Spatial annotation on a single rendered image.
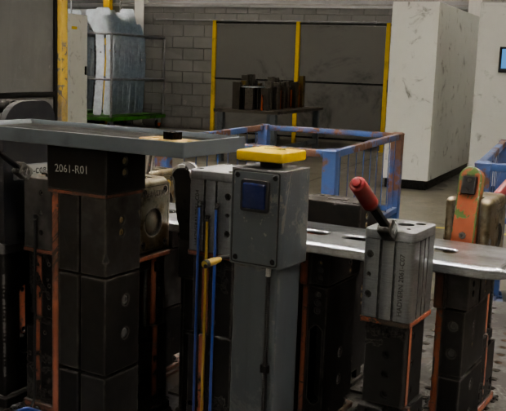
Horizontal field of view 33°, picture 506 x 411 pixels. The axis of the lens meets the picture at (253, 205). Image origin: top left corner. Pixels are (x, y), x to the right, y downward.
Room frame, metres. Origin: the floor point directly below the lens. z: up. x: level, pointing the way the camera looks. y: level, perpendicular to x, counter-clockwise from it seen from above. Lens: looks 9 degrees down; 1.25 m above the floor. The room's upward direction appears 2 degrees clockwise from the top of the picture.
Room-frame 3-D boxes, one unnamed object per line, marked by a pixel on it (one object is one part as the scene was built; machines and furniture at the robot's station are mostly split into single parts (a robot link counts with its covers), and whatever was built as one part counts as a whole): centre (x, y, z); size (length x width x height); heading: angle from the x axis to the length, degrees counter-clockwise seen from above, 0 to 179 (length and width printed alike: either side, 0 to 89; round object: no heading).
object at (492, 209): (1.37, -0.36, 0.88); 0.15 x 0.11 x 0.36; 150
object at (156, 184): (1.29, 0.18, 0.89); 0.13 x 0.11 x 0.38; 150
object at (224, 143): (1.10, 0.21, 1.16); 0.37 x 0.14 x 0.02; 60
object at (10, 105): (1.37, 0.43, 0.94); 0.18 x 0.13 x 0.49; 60
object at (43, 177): (1.32, 0.31, 0.89); 0.13 x 0.11 x 0.38; 150
